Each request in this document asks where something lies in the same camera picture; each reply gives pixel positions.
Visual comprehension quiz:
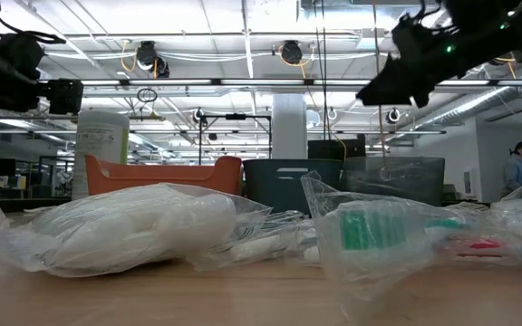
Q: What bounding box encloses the orange plastic bin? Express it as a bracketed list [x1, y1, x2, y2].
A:
[83, 153, 244, 197]

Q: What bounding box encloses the large bag of white items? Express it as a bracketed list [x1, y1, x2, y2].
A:
[0, 182, 274, 279]

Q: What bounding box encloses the black stand frame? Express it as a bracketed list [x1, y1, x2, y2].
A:
[197, 112, 274, 167]

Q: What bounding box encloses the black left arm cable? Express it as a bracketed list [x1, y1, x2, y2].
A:
[0, 12, 67, 45]

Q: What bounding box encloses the white wipes canister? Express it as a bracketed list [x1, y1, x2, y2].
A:
[71, 110, 131, 200]

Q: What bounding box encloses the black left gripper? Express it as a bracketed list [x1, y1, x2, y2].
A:
[0, 41, 84, 115]

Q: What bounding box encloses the grey translucent plastic bin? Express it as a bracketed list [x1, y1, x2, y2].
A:
[340, 156, 446, 207]

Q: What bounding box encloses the person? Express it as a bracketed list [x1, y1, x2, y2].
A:
[500, 140, 522, 198]

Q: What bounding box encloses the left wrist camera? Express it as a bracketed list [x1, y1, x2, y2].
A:
[0, 32, 47, 69]

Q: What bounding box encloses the green toothbrush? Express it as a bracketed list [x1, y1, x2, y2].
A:
[301, 170, 470, 313]

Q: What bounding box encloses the teal plastic bin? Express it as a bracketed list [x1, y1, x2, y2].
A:
[242, 158, 343, 216]

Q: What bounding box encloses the large black monitor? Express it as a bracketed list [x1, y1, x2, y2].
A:
[306, 138, 366, 160]

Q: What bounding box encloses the white toothbrush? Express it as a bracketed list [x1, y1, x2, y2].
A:
[187, 209, 321, 273]

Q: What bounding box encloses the red toothbrush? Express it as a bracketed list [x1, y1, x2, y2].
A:
[441, 225, 520, 266]

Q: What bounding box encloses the yellow hanging cable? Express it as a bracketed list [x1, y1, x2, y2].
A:
[372, 0, 387, 158]

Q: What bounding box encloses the white building column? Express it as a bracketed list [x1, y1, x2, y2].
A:
[272, 93, 308, 159]

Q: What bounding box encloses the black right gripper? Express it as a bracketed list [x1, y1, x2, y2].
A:
[355, 13, 470, 109]

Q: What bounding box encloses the black ceiling cable reel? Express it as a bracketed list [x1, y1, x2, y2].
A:
[280, 40, 305, 65]
[135, 40, 170, 79]

